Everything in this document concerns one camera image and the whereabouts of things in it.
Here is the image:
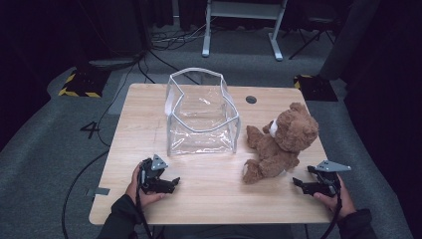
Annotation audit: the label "brown teddy bear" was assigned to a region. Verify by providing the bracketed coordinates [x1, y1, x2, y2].
[242, 102, 320, 185]

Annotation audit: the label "grey tape strip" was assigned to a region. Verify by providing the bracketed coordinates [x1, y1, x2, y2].
[86, 186, 111, 197]

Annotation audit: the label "black yellow striped floor base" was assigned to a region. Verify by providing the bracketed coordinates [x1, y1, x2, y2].
[58, 67, 111, 100]
[293, 74, 339, 103]

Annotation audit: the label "person's left hand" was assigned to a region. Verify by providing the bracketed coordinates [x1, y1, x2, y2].
[125, 162, 167, 209]

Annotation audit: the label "person's legs dark trousers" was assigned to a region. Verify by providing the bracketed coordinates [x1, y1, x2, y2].
[161, 224, 295, 239]

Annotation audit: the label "bundle of floor cables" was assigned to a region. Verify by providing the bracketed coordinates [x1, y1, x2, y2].
[149, 18, 215, 52]

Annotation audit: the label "left hand-held gripper black cable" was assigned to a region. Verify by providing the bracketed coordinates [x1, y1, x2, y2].
[134, 167, 155, 239]

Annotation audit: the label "white metal desk frame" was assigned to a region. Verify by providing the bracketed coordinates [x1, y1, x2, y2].
[201, 0, 289, 62]

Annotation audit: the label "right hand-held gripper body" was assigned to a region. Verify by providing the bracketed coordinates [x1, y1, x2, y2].
[307, 159, 352, 199]

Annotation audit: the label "person's right hand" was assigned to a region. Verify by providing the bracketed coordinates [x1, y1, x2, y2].
[313, 182, 357, 221]

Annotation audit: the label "hand-held gripper black cable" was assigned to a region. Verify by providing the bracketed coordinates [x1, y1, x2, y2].
[318, 185, 343, 239]
[134, 167, 155, 239]

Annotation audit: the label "right hand-held gripper black cable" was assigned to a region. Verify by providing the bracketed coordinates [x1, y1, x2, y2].
[318, 185, 343, 239]

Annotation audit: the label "black tripod stand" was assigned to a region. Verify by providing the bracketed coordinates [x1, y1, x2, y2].
[288, 14, 336, 62]

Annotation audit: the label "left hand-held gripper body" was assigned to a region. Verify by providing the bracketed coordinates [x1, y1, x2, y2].
[137, 153, 171, 195]

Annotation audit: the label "long black floor cable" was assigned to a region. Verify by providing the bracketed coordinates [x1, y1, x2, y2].
[61, 49, 151, 239]

